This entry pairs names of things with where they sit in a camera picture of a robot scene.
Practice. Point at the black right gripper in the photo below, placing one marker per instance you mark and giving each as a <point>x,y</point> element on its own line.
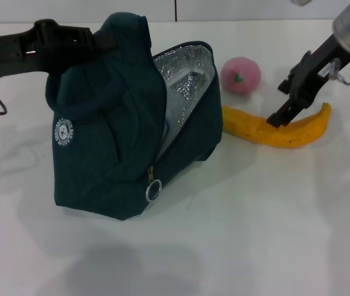
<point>332,57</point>

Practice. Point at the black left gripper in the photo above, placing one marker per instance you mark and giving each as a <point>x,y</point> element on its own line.
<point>5,52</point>

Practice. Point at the yellow toy banana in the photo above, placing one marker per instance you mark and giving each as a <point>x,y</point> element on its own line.
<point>285,137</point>

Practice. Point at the pink toy peach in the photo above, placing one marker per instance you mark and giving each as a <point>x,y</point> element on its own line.
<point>239,75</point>

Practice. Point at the dark teal insulated lunch bag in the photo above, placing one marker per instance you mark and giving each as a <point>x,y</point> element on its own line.
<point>116,138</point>

